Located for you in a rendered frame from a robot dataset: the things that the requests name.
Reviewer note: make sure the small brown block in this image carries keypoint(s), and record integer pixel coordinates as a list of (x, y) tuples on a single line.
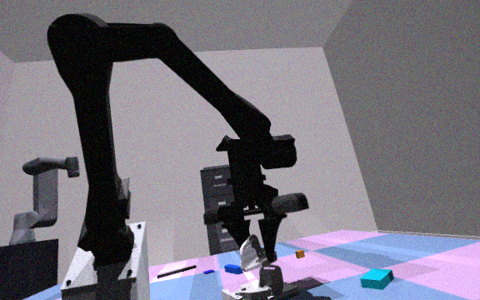
[(300, 254)]

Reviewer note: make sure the teal rectangular block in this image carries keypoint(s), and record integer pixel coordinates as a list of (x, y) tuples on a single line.
[(377, 278)]

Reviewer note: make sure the blue rectangular block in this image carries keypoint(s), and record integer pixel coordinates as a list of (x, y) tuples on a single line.
[(233, 269)]

